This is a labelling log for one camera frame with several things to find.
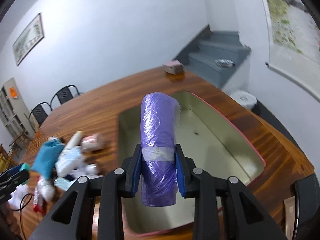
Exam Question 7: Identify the teal plastic soap box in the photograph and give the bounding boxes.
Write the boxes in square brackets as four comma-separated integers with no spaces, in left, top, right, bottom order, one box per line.
[20,163,30,171]

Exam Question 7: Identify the blue cloth pouch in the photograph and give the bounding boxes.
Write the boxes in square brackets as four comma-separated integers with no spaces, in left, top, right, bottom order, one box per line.
[31,139,65,180]

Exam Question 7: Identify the framed landscape painting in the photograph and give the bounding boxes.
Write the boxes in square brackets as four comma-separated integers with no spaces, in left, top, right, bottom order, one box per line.
[12,13,44,66]

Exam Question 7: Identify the grey staircase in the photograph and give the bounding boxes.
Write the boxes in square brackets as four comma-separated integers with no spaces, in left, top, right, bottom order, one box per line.
[175,27,251,88]

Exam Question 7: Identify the black metal chair near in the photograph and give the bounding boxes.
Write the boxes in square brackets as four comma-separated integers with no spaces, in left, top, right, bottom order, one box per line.
[28,102,52,131]

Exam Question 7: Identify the grey cabinet with orange note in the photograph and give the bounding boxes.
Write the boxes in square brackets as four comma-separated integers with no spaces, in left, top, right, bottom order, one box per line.
[0,77,35,139]

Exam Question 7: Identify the hanging scroll painting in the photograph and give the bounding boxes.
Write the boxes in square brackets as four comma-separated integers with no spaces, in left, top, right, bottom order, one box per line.
[263,0,319,99]

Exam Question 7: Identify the white printed mask packet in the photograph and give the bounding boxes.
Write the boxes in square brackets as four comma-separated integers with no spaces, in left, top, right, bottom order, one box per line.
[55,146,84,178]

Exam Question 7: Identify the brown card deck box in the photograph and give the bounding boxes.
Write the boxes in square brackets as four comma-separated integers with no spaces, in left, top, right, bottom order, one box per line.
[163,60,184,75]

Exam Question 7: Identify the white red bandage roll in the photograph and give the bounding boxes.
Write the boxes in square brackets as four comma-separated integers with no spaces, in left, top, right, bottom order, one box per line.
[81,133,105,152]

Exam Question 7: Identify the white plastic bucket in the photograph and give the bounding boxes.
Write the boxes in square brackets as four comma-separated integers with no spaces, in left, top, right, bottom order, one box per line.
[230,90,257,111]

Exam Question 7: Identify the black cable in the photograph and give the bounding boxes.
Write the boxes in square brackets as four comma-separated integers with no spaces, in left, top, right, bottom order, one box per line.
[17,192,34,239]

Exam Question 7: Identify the red snack packet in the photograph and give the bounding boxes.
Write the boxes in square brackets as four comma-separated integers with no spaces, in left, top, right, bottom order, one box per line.
[33,184,47,216]

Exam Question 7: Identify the black metal chair far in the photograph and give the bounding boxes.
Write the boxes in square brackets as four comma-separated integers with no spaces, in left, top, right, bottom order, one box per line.
[50,85,81,108]

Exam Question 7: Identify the clear plastic bag bundle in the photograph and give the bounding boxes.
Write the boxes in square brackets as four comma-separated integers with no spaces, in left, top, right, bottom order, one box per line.
[37,176,55,202]

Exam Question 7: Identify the red metal tin box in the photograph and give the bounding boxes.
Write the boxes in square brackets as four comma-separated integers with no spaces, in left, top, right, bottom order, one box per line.
[118,90,266,235]

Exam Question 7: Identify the foil tray on stairs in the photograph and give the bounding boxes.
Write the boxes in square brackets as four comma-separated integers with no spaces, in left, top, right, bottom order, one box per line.
[215,59,235,68]

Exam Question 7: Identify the small white plastic bag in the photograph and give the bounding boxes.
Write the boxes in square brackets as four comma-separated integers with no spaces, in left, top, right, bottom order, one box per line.
[69,164,99,179]

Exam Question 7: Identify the purple garbage bag roll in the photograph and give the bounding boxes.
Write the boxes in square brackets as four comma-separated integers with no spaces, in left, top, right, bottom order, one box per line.
[140,92,180,207]

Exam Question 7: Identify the white cream tube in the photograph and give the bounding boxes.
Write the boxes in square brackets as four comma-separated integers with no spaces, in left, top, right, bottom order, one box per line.
[63,131,83,151]

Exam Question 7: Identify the black metal chair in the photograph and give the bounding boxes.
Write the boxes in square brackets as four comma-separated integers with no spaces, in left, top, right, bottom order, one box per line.
[50,85,81,108]
[28,102,52,131]

